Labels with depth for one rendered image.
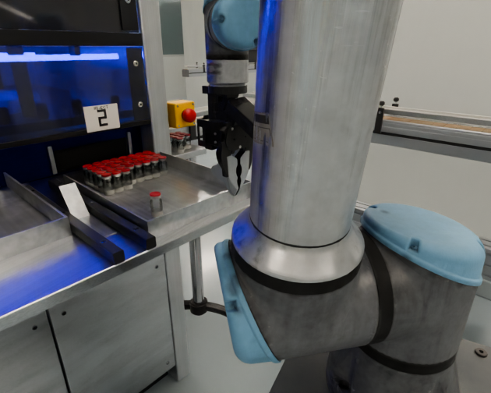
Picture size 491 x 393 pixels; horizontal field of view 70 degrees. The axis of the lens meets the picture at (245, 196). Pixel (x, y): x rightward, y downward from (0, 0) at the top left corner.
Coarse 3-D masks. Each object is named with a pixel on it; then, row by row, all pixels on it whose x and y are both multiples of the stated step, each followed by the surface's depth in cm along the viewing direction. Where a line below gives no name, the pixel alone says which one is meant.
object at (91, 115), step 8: (104, 104) 85; (112, 104) 87; (88, 112) 83; (96, 112) 84; (112, 112) 87; (88, 120) 83; (96, 120) 85; (104, 120) 86; (112, 120) 88; (88, 128) 84; (96, 128) 85; (104, 128) 87; (112, 128) 88
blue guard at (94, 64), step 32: (0, 64) 68; (32, 64) 72; (64, 64) 77; (96, 64) 82; (128, 64) 87; (0, 96) 70; (32, 96) 74; (64, 96) 78; (96, 96) 83; (128, 96) 89; (0, 128) 71; (32, 128) 75; (64, 128) 80
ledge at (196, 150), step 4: (192, 144) 117; (192, 148) 113; (196, 148) 113; (200, 148) 113; (204, 148) 113; (172, 152) 109; (176, 152) 109; (184, 152) 109; (188, 152) 109; (192, 152) 110; (196, 152) 111; (200, 152) 112; (204, 152) 114; (176, 156) 106; (180, 156) 107; (184, 156) 108; (188, 156) 109; (192, 156) 110
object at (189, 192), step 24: (168, 168) 93; (192, 168) 88; (96, 192) 70; (144, 192) 78; (168, 192) 78; (192, 192) 78; (216, 192) 78; (240, 192) 73; (144, 216) 67; (168, 216) 61; (192, 216) 65
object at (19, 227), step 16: (0, 192) 78; (16, 192) 77; (32, 192) 70; (0, 208) 70; (16, 208) 70; (32, 208) 70; (48, 208) 64; (0, 224) 64; (16, 224) 64; (32, 224) 64; (48, 224) 57; (64, 224) 59; (0, 240) 53; (16, 240) 55; (32, 240) 56; (48, 240) 58; (0, 256) 53
